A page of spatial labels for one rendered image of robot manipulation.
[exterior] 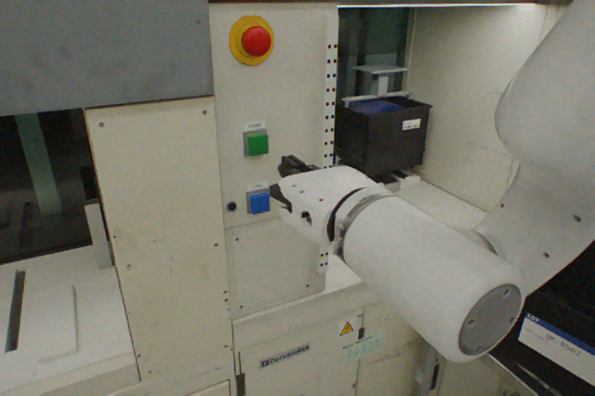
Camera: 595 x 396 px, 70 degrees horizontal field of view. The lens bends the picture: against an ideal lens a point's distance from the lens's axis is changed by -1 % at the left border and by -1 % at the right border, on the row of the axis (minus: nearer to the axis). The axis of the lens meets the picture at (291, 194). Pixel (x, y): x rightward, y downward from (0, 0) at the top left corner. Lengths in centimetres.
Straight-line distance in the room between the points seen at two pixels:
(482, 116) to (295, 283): 69
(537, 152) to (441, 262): 10
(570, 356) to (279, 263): 53
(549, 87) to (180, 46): 44
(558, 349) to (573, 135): 67
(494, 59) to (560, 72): 93
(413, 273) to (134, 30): 43
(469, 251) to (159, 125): 43
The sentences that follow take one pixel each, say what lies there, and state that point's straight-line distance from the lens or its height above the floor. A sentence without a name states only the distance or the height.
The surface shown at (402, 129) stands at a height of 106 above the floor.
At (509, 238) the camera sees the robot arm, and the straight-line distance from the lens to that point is 42.
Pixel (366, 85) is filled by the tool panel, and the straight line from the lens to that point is 180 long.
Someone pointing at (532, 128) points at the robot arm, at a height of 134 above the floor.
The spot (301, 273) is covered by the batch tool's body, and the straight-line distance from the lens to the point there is 83.
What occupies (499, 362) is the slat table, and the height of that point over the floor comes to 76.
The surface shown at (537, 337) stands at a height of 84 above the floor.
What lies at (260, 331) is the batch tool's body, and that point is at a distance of 86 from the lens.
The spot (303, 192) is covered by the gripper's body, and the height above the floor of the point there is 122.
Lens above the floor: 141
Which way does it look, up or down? 25 degrees down
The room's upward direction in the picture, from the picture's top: straight up
